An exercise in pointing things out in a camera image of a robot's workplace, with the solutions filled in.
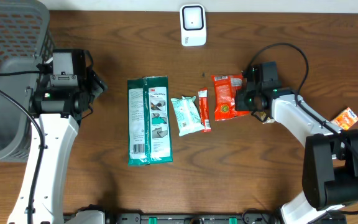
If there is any red snack bag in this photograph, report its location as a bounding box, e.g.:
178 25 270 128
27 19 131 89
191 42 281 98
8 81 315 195
211 75 249 121

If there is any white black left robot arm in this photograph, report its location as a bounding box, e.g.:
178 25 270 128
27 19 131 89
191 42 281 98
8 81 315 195
7 114 79 223

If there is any grey plastic shopping basket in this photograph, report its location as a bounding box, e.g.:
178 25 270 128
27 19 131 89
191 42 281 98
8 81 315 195
0 0 55 162

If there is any small orange tissue pack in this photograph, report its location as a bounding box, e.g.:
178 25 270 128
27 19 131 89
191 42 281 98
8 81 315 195
331 107 358 130

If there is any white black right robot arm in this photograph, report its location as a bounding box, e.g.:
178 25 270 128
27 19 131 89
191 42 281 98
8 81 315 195
235 88 358 223

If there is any white barcode scanner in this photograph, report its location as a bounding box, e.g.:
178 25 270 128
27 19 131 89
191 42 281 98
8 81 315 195
180 4 207 47

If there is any small red Nescafe packet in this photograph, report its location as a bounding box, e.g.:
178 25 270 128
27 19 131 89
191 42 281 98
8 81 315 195
198 88 211 133

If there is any dark green packet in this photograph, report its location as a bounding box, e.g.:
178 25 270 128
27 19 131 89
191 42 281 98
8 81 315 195
127 77 173 166

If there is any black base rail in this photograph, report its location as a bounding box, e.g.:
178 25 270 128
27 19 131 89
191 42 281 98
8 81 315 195
63 205 347 224

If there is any yellow green juice carton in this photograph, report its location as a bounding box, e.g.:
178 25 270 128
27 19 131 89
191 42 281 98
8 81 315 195
258 111 275 124

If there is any light green wet wipes pack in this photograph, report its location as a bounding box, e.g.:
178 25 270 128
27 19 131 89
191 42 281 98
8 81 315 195
171 96 204 136

